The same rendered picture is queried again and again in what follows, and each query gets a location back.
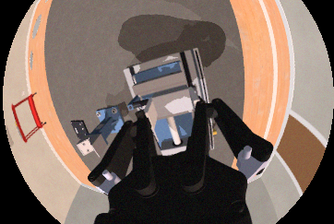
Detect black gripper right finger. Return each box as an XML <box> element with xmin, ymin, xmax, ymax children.
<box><xmin>177</xmin><ymin>87</ymin><xmax>273</xmax><ymax>192</ymax></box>

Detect light grey rectangular block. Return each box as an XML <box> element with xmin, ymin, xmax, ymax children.
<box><xmin>152</xmin><ymin>85</ymin><xmax>193</xmax><ymax>117</ymax></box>

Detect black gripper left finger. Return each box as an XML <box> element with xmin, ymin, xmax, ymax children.
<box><xmin>88</xmin><ymin>97</ymin><xmax>158</xmax><ymax>195</ymax></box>

